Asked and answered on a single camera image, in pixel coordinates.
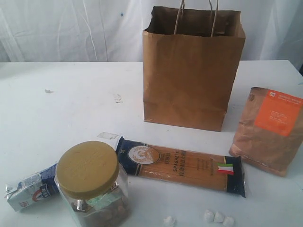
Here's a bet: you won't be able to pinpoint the large brown paper shopping bag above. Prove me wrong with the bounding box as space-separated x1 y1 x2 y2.
143 6 246 131

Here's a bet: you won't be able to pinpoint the clear tape piece on table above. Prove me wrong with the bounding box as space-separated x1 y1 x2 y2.
97 132 118 140

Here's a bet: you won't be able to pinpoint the clear jar with gold lid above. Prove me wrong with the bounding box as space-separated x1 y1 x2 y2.
55 141 130 227

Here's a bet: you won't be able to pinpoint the spaghetti packet dark blue ends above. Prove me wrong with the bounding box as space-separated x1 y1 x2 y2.
116 137 246 197

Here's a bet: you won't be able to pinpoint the kraft pouch with orange label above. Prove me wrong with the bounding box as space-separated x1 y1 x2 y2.
229 87 303 177

